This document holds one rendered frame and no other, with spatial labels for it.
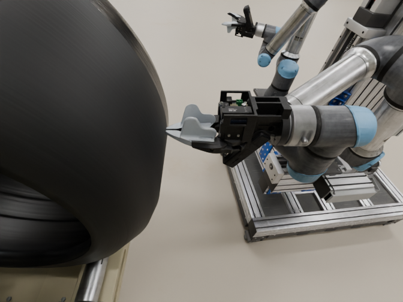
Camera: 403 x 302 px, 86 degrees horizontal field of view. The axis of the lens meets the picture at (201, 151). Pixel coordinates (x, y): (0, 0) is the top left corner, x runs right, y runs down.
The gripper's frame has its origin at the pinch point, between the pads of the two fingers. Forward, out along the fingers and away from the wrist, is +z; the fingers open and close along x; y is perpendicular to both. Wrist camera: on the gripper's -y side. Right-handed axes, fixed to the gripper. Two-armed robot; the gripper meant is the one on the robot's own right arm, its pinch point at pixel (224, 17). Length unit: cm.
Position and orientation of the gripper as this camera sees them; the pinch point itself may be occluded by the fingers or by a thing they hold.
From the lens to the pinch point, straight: 152.9
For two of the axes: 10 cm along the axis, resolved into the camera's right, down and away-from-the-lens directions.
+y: -1.0, 5.6, 8.2
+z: -9.5, -3.0, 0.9
